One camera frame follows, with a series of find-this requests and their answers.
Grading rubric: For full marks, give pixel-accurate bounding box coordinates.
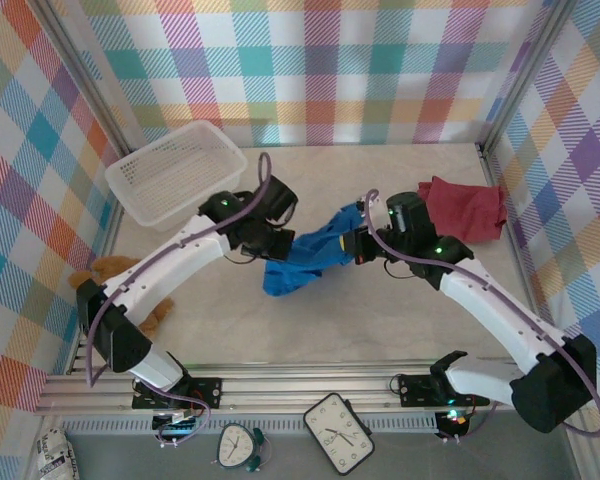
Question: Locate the blue tank top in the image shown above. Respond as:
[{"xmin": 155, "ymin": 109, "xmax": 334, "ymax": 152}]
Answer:
[{"xmin": 262, "ymin": 202, "xmax": 371, "ymax": 299}]

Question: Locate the white plastic mesh basket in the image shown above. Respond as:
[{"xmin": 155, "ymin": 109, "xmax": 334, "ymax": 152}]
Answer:
[{"xmin": 104, "ymin": 119, "xmax": 249, "ymax": 234}]

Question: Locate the brown teddy bear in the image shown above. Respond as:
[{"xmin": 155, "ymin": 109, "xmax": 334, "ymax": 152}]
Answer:
[{"xmin": 68, "ymin": 255, "xmax": 175, "ymax": 334}]

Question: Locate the black rectangular analog clock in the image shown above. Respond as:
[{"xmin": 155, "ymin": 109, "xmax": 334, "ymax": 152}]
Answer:
[{"xmin": 303, "ymin": 392, "xmax": 376, "ymax": 476}]

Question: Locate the green round alarm clock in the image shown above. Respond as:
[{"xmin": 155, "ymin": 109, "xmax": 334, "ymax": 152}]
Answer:
[{"xmin": 214, "ymin": 423, "xmax": 272, "ymax": 474}]

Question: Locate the folded newspaper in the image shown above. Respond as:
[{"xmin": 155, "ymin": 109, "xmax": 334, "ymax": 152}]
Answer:
[{"xmin": 32, "ymin": 427, "xmax": 81, "ymax": 480}]

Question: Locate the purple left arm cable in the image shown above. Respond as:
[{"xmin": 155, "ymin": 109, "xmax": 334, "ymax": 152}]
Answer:
[{"xmin": 84, "ymin": 152, "xmax": 274, "ymax": 449}]

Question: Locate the aluminium frame rail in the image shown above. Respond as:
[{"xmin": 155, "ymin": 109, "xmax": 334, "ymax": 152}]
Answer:
[{"xmin": 34, "ymin": 367, "xmax": 589, "ymax": 416}]

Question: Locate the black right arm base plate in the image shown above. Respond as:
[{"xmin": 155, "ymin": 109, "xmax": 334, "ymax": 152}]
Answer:
[{"xmin": 398, "ymin": 373, "xmax": 491, "ymax": 409}]

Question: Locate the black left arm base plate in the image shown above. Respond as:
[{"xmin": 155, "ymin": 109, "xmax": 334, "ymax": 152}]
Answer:
[{"xmin": 132, "ymin": 375, "xmax": 224, "ymax": 411}]

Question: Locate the perforated grey cable duct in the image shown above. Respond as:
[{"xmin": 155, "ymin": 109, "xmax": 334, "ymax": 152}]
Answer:
[{"xmin": 62, "ymin": 417, "xmax": 439, "ymax": 435}]

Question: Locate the aluminium frame post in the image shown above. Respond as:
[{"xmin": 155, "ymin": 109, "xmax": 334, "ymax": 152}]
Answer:
[
  {"xmin": 37, "ymin": 0, "xmax": 136, "ymax": 157},
  {"xmin": 479, "ymin": 0, "xmax": 579, "ymax": 157}
]

